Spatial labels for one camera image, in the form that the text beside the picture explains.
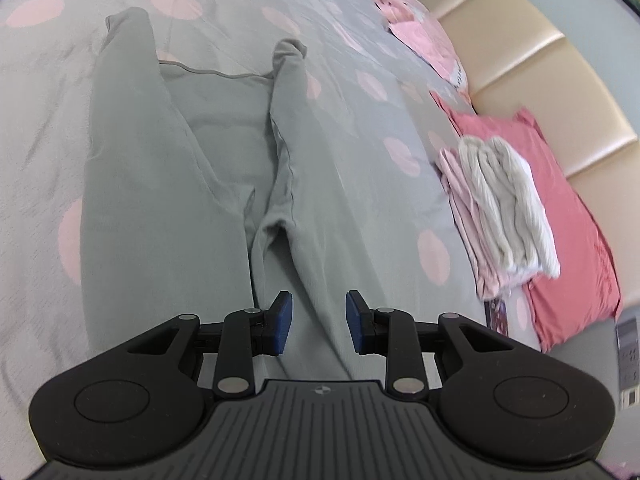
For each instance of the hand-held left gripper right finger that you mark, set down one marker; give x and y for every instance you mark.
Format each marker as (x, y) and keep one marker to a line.
(356, 322)

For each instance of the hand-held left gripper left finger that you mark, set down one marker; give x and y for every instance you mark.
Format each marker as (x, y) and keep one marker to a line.
(282, 322)

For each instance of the grey long-sleeve shirt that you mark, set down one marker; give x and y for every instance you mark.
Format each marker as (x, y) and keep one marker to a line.
(150, 185)

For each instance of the patterned phone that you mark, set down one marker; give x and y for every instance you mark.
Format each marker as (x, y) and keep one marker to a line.
(497, 317)

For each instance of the folded pink cloth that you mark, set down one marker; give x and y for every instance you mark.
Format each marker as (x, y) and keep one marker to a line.
(470, 220)

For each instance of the folded white towel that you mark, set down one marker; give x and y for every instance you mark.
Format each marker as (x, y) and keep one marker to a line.
(510, 200)

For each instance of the coral pink pillow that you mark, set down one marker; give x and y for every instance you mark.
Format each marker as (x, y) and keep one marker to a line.
(565, 220)

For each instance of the white power strip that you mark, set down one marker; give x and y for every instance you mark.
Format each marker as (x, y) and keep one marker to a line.
(629, 360)

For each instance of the light pink pillow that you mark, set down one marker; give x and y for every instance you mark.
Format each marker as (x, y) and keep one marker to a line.
(430, 45)

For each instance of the crumpled pink garment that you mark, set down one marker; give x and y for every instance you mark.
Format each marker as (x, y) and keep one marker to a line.
(395, 2)

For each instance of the beige padded headboard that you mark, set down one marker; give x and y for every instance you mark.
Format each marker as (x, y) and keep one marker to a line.
(550, 60)

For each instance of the grey pink-dotted bed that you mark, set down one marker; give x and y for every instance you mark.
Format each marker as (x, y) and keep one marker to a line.
(50, 85)

